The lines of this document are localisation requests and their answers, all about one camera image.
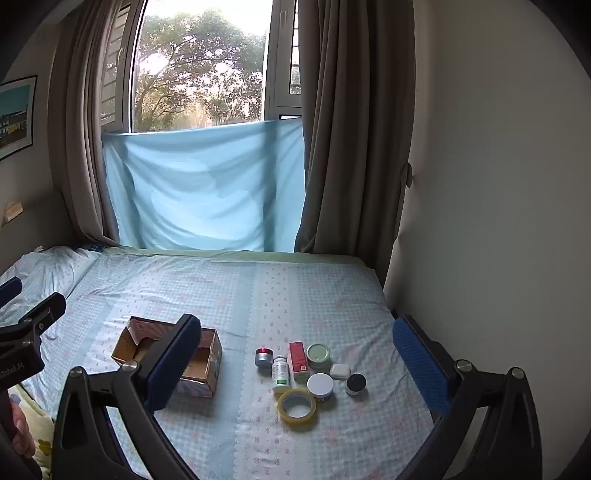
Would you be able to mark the crumpled pale blanket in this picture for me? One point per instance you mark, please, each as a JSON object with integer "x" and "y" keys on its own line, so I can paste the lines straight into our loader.
{"x": 41, "y": 272}

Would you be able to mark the jar with black lid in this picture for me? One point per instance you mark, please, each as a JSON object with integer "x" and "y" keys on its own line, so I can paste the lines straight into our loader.
{"x": 355, "y": 383}

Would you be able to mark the yellow floral cloth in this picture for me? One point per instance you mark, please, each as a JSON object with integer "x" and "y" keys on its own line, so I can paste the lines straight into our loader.
{"x": 44, "y": 443}

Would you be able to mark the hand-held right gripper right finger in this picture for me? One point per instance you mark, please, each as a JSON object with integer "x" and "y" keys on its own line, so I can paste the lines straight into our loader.
{"x": 420, "y": 364}

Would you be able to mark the yellow tape roll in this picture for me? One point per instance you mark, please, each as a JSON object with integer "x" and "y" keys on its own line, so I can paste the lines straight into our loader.
{"x": 295, "y": 417}

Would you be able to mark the cardboard box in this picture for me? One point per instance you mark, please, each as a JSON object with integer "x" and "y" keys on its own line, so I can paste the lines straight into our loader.
{"x": 210, "y": 369}

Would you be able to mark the curtain tieback hook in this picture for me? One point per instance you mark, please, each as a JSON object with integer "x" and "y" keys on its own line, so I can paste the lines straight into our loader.
{"x": 407, "y": 173}

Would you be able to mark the wall switch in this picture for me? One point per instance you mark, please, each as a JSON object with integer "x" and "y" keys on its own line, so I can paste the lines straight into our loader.
{"x": 12, "y": 211}

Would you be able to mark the red carton box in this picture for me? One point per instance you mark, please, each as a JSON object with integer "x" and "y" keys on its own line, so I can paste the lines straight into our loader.
{"x": 299, "y": 362}

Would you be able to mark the green round jar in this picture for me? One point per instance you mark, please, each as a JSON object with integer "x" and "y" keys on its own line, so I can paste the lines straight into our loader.
{"x": 318, "y": 354}

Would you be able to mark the small white case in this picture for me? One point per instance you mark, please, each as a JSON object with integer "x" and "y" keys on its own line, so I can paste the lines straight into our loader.
{"x": 339, "y": 371}

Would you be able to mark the light blue hanging cloth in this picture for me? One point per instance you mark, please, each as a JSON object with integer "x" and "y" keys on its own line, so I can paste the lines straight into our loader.
{"x": 203, "y": 184}

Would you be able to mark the silver jar with red lid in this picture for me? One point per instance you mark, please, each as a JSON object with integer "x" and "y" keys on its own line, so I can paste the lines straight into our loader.
{"x": 264, "y": 357}

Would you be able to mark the checkered floral bed sheet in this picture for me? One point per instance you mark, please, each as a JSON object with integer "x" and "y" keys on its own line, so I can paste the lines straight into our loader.
{"x": 258, "y": 300}

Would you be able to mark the wall poster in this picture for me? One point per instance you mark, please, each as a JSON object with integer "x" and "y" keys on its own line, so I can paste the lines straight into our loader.
{"x": 16, "y": 115}

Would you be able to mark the person's left hand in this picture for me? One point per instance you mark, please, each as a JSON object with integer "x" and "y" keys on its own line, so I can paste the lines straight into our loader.
{"x": 23, "y": 429}

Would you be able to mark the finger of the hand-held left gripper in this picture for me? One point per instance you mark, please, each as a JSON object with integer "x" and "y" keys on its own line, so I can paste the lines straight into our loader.
{"x": 10, "y": 290}
{"x": 32, "y": 323}

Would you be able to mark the white round lid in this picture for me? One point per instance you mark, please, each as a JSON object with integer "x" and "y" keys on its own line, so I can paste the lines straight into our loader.
{"x": 319, "y": 385}

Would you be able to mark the white pill bottle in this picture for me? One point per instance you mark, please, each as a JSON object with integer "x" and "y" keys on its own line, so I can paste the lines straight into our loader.
{"x": 280, "y": 374}

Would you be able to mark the window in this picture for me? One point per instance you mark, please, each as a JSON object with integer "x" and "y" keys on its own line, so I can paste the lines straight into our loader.
{"x": 281, "y": 69}

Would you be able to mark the brown curtain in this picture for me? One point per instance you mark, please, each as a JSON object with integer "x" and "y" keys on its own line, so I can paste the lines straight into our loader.
{"x": 78, "y": 138}
{"x": 355, "y": 138}

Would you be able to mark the dark blue cloth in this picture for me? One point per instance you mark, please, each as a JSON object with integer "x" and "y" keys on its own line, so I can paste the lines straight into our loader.
{"x": 94, "y": 247}

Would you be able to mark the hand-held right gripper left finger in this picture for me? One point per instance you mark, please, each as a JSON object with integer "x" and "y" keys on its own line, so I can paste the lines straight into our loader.
{"x": 175, "y": 360}

